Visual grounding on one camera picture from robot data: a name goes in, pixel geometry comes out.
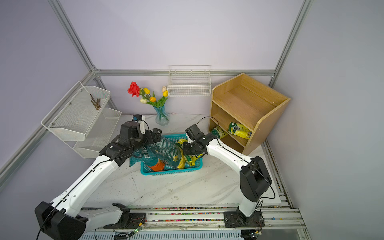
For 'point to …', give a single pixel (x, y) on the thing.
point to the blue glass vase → (162, 118)
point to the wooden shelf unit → (237, 106)
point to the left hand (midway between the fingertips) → (154, 131)
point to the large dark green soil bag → (170, 151)
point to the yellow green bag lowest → (218, 132)
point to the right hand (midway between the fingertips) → (185, 152)
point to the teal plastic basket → (171, 169)
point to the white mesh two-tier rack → (81, 120)
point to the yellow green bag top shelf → (182, 140)
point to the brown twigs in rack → (96, 104)
